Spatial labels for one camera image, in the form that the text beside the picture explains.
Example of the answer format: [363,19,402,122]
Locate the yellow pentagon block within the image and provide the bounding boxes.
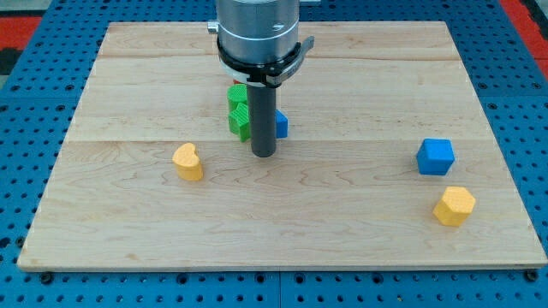
[432,187,476,227]

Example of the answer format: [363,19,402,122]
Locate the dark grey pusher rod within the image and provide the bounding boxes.
[247,86,276,157]

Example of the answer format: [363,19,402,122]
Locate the green cylinder block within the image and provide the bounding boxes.
[226,83,247,112]

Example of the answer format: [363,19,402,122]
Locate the green star block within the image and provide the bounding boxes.
[229,104,250,142]

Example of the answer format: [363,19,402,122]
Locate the wooden board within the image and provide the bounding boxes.
[18,21,547,272]

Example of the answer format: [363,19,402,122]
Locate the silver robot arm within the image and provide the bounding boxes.
[214,0,300,70]

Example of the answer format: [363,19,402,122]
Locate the blue cube block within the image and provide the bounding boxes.
[416,139,455,175]

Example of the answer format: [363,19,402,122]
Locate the blue triangle block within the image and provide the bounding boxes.
[276,110,289,139]

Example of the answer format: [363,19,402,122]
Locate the yellow heart block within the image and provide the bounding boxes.
[172,143,204,181]

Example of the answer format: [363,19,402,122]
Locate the black clamp ring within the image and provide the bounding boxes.
[216,35,316,89]

